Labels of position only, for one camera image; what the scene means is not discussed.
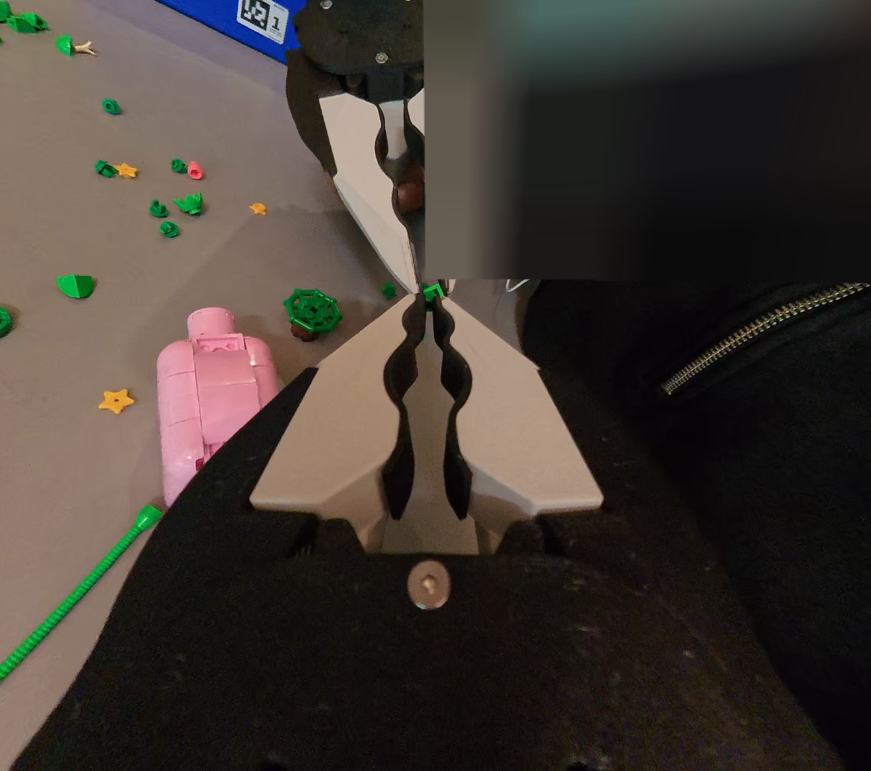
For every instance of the person's right hand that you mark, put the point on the person's right hand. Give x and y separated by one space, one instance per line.
410 194

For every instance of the green web wheel piece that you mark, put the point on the green web wheel piece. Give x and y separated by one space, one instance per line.
311 311

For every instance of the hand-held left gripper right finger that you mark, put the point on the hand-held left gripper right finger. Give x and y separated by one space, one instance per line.
531 437

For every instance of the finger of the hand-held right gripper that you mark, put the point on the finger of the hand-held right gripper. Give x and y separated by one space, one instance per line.
360 172
412 131

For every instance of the small white toy piece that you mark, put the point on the small white toy piece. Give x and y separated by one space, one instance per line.
85 47

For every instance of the green spiky toy plant piece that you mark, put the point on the green spiky toy plant piece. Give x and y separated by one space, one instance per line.
190 203

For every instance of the green round toy plate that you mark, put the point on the green round toy plate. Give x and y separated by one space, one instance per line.
432 293
3 322

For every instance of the small brown toy piece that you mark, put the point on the small brown toy piece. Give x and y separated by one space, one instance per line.
304 332

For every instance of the pink toy brick watering can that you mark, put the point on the pink toy brick watering can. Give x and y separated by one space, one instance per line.
204 403

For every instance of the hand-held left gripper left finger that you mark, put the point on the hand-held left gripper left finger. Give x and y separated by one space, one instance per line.
326 437

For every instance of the green web piece with stem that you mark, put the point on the green web piece with stem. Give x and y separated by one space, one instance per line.
75 594

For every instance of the small pink toy piece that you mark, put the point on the small pink toy piece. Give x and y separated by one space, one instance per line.
195 170

